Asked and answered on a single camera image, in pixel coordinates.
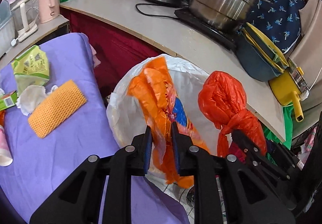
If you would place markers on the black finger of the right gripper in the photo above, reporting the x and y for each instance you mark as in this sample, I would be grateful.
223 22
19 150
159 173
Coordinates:
250 149
283 157

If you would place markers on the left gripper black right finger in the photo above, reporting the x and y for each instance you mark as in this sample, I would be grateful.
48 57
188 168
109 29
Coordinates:
225 189

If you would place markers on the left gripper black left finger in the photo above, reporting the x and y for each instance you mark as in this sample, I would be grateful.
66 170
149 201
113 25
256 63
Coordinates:
99 189

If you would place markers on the red plastic bag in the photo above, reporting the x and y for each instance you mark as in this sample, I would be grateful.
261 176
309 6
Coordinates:
223 100

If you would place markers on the orange foam net sleeve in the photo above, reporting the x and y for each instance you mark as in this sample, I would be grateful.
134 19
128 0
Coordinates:
56 108

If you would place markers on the orange snack wrapper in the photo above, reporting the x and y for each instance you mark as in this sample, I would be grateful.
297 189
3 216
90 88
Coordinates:
155 91

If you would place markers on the green wasabi box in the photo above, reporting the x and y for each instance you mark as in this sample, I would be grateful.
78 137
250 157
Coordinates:
8 100

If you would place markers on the green snack bag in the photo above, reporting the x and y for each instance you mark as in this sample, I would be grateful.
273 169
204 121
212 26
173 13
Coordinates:
31 68

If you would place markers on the pink white paper cup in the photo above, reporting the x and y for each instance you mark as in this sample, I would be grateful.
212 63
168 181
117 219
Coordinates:
5 154

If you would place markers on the white trash bin bag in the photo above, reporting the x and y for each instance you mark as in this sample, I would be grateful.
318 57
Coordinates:
126 118

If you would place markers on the purple tablecloth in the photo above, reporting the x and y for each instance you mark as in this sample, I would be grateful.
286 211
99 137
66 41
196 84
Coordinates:
40 165

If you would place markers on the yellow saucepan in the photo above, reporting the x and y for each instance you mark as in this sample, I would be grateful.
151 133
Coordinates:
291 87

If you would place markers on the black induction cooker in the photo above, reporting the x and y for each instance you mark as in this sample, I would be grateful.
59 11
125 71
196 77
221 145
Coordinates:
225 40

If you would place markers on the blue patterned cloth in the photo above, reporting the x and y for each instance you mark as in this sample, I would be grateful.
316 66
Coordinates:
279 21

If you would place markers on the grey dish rack box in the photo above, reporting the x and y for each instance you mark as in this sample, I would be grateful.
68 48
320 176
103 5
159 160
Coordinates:
7 28

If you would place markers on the white glass kettle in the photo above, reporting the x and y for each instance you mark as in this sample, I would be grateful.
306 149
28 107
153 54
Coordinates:
25 15

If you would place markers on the pink electric kettle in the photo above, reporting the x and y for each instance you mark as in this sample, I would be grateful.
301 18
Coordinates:
48 10

